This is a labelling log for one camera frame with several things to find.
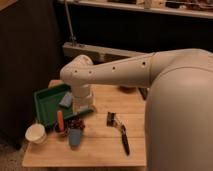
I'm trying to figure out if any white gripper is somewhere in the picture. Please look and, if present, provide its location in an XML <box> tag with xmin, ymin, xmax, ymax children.
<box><xmin>72</xmin><ymin>85</ymin><xmax>93</xmax><ymax>112</ymax></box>

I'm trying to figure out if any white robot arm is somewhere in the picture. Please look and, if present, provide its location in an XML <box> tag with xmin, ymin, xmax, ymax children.
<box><xmin>60</xmin><ymin>49</ymin><xmax>213</xmax><ymax>171</ymax></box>

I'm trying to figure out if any blue plastic cup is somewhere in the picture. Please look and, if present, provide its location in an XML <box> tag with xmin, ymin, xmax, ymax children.
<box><xmin>68</xmin><ymin>129</ymin><xmax>82</xmax><ymax>147</ymax></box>

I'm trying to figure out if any white paper cup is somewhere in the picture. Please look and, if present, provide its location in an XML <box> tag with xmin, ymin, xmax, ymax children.
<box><xmin>25</xmin><ymin>123</ymin><xmax>47</xmax><ymax>144</ymax></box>

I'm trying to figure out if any orange carrot toy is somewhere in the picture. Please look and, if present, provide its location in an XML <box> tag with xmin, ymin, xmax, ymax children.
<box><xmin>57</xmin><ymin>110</ymin><xmax>64</xmax><ymax>132</ymax></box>

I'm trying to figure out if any green plastic tray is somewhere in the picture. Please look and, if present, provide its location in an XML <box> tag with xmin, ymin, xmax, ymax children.
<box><xmin>34</xmin><ymin>84</ymin><xmax>93</xmax><ymax>128</ymax></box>

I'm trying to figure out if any purple bowl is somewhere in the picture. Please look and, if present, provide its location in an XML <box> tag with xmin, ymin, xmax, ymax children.
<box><xmin>119</xmin><ymin>86</ymin><xmax>136</xmax><ymax>94</ymax></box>

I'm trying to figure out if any low white shelf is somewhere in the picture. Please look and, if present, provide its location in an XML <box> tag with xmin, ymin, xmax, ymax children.
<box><xmin>62</xmin><ymin>42</ymin><xmax>152</xmax><ymax>65</ymax></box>

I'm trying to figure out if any black remote control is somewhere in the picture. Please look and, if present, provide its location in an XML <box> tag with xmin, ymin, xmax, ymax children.
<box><xmin>139</xmin><ymin>88</ymin><xmax>148</xmax><ymax>100</ymax></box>

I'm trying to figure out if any metal lamp pole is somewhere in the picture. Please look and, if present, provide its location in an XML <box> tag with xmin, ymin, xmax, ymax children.
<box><xmin>64</xmin><ymin>0</ymin><xmax>77</xmax><ymax>46</ymax></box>

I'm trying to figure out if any black handled brush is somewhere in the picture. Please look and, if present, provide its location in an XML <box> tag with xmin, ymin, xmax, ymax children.
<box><xmin>106</xmin><ymin>112</ymin><xmax>130</xmax><ymax>156</ymax></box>

